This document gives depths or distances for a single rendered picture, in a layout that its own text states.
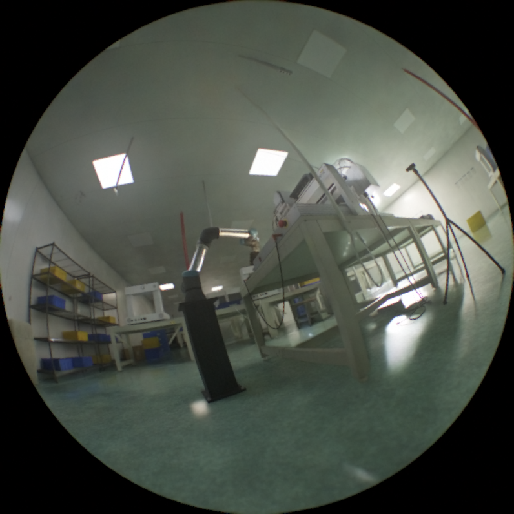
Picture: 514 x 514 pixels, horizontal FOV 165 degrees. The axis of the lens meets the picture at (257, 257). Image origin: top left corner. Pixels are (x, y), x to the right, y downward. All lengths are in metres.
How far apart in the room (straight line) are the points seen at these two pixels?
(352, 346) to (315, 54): 2.91
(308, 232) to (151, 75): 2.30
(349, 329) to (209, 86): 2.56
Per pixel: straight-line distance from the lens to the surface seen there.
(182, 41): 2.40
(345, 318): 0.71
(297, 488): 0.49
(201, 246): 1.45
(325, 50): 2.89
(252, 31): 2.49
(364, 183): 1.48
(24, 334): 2.54
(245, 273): 3.33
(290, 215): 0.91
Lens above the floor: 0.40
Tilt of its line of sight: 19 degrees up
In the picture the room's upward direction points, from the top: 18 degrees counter-clockwise
